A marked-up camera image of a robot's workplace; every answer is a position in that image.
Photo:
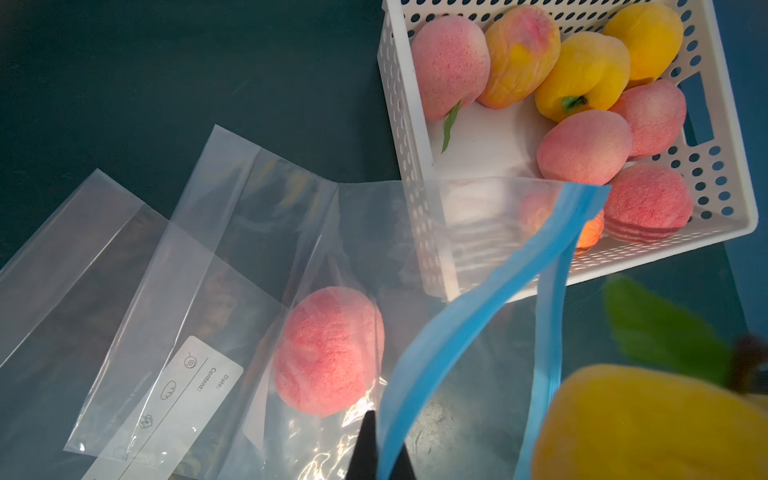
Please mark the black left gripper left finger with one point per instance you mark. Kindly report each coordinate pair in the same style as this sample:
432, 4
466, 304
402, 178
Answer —
364, 461

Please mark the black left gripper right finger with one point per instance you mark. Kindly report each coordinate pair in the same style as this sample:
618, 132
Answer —
402, 469

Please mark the pink peach with leaf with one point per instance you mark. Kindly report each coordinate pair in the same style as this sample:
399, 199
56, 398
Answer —
330, 351

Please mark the clear zip-top bag blue zipper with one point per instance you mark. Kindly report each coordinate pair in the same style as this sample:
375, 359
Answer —
464, 383

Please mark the yellow red mango fruit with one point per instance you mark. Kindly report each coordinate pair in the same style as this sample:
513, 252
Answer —
681, 407

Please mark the orange wrinkled peach front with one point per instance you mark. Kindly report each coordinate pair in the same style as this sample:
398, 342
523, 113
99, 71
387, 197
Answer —
536, 209

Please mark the orange wrinkled peach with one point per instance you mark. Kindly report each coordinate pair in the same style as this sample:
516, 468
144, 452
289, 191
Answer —
524, 45
536, 209

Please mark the pink peach left large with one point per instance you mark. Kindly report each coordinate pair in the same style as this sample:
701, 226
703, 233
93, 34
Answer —
590, 147

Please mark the yellow peach back middle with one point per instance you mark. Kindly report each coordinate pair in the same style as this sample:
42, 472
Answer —
591, 72

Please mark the yellow peach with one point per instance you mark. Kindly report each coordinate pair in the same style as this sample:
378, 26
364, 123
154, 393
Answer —
591, 72
653, 34

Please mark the orange wrinkled peach back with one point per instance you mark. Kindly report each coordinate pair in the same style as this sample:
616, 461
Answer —
524, 45

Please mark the yellow peach back right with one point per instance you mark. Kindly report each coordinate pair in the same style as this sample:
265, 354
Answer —
653, 34

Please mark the white perforated plastic basket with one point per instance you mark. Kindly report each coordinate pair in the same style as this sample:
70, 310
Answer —
708, 153

